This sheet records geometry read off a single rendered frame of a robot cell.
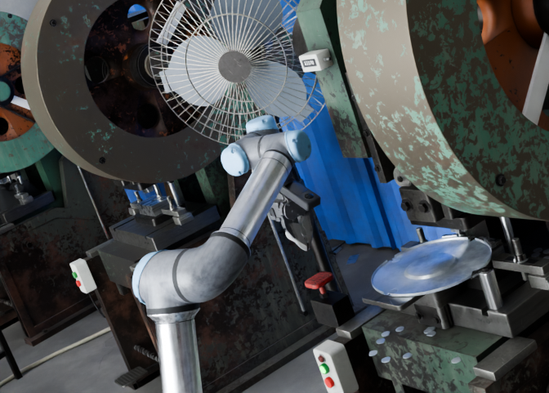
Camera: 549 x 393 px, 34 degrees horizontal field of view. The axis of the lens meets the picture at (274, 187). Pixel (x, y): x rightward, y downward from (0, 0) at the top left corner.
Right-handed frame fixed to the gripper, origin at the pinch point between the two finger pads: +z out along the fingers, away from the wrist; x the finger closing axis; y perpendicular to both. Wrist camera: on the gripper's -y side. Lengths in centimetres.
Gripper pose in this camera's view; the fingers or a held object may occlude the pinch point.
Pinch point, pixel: (307, 246)
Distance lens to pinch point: 234.8
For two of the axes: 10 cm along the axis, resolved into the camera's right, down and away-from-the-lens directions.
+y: -5.4, -0.5, 8.4
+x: -7.8, 4.1, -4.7
